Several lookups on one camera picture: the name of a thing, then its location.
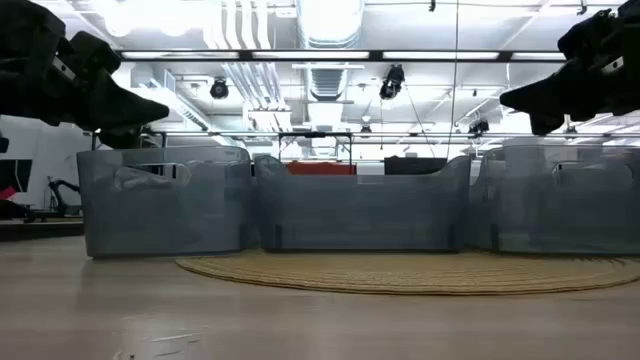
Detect silver horizontal rail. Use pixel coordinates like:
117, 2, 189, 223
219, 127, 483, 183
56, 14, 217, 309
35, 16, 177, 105
144, 130, 640, 139

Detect dark background table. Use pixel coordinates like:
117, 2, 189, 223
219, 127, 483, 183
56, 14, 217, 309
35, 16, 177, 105
0, 214, 85, 242

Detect black overhead light bar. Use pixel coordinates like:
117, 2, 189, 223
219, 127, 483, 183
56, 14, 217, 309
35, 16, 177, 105
117, 48, 567, 64

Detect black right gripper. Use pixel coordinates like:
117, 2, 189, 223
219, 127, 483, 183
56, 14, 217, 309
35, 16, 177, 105
499, 0, 640, 136

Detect translucent grey plastic bin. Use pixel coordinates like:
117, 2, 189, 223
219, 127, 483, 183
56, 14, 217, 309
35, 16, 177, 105
253, 153, 473, 253
75, 144, 254, 260
467, 143, 640, 256

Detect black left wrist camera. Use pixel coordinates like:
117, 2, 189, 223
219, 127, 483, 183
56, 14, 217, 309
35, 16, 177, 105
68, 30, 122, 77

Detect silver ventilation duct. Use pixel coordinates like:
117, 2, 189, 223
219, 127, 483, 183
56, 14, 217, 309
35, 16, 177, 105
294, 0, 366, 101

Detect thin hanging black cable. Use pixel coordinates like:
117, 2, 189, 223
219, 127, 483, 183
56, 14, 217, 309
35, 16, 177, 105
446, 0, 460, 161

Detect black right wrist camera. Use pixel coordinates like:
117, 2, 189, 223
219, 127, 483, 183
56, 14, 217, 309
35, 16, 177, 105
557, 7, 621, 64

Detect dark wall monitor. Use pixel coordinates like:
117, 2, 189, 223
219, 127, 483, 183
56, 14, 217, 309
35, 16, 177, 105
0, 158, 34, 194

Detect round woven straw placemat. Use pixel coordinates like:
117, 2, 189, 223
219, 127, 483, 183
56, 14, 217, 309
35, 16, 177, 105
174, 248, 640, 296

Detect orange background partition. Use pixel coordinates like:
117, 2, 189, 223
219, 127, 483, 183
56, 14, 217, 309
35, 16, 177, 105
286, 160, 358, 176

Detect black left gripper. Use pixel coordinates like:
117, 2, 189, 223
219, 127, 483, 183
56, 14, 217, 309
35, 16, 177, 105
0, 0, 170, 150

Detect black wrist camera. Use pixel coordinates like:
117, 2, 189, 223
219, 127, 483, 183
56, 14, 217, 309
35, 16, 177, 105
68, 30, 122, 77
557, 7, 621, 64

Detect black background monitor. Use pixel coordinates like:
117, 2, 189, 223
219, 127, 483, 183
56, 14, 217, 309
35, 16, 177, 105
383, 156, 449, 176

